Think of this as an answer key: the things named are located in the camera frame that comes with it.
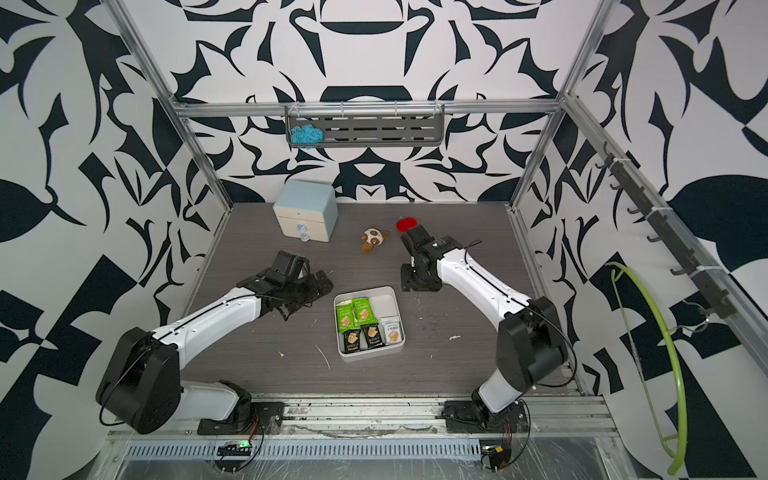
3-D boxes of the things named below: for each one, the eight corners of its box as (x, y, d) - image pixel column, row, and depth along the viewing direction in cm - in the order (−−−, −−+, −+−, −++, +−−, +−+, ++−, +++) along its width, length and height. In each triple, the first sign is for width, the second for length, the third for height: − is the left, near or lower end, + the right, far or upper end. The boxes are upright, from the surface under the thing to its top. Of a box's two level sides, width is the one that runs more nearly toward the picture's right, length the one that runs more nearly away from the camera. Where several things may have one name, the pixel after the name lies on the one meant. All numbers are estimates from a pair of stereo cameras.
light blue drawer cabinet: (283, 243, 110) (270, 213, 98) (294, 202, 123) (284, 172, 111) (334, 243, 110) (328, 213, 98) (340, 202, 123) (335, 172, 111)
